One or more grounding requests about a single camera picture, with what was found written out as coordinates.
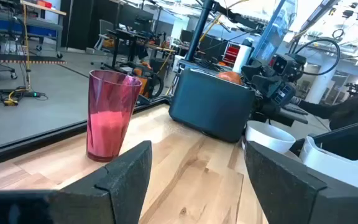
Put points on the white paper roll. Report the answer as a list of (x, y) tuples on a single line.
[(242, 57)]

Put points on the black desk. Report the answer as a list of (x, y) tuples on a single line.
[(126, 40)]

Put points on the black toaster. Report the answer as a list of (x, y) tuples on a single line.
[(210, 105)]

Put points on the toasted bagel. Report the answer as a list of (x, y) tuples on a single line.
[(230, 77)]

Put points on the wooden top cart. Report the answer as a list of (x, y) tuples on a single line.
[(42, 25)]

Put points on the floor power strip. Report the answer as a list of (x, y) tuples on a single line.
[(26, 93)]

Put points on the white pillar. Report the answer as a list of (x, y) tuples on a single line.
[(320, 85)]

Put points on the white bowl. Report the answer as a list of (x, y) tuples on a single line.
[(269, 135)]

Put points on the red bin rack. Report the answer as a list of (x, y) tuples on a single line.
[(231, 53)]

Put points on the pink plastic tumbler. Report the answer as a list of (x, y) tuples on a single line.
[(110, 124)]

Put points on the black slanted beam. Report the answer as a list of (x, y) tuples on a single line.
[(350, 137)]

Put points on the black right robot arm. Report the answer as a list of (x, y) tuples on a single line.
[(278, 115)]

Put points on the orange and black machine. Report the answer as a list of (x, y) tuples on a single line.
[(148, 79)]

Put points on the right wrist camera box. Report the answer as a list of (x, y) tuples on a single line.
[(287, 65)]

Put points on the black upright pole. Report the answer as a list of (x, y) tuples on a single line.
[(197, 31)]

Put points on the person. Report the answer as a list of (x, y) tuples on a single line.
[(353, 109)]

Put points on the grey office chair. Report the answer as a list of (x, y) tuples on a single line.
[(102, 34)]

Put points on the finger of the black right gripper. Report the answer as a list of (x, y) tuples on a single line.
[(250, 72), (263, 85)]

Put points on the white rectangular tray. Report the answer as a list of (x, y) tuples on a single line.
[(331, 168)]

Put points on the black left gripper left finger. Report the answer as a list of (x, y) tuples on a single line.
[(110, 193)]

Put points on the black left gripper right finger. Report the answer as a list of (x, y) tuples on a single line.
[(291, 193)]

